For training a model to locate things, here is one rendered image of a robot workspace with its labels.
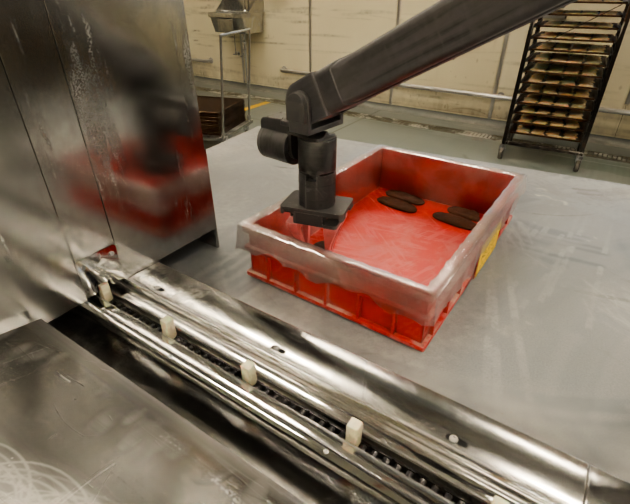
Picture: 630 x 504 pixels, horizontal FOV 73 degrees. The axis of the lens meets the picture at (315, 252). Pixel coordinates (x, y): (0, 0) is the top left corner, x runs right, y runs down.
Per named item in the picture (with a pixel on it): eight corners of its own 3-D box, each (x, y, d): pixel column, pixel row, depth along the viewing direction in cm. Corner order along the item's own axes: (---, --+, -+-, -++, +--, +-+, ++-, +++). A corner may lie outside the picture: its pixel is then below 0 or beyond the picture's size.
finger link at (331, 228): (308, 242, 76) (307, 194, 71) (346, 249, 74) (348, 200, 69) (293, 262, 71) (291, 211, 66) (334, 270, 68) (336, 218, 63)
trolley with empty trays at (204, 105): (260, 139, 398) (252, 27, 348) (232, 161, 349) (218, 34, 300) (197, 133, 414) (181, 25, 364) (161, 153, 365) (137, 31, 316)
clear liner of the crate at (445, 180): (518, 217, 89) (531, 173, 84) (427, 361, 55) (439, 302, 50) (375, 181, 105) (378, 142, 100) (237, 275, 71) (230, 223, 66)
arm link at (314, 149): (320, 137, 58) (345, 128, 61) (282, 128, 61) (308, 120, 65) (320, 185, 61) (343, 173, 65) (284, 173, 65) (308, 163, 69)
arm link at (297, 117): (304, 94, 54) (344, 83, 60) (242, 82, 60) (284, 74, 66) (305, 182, 60) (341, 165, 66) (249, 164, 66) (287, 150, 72)
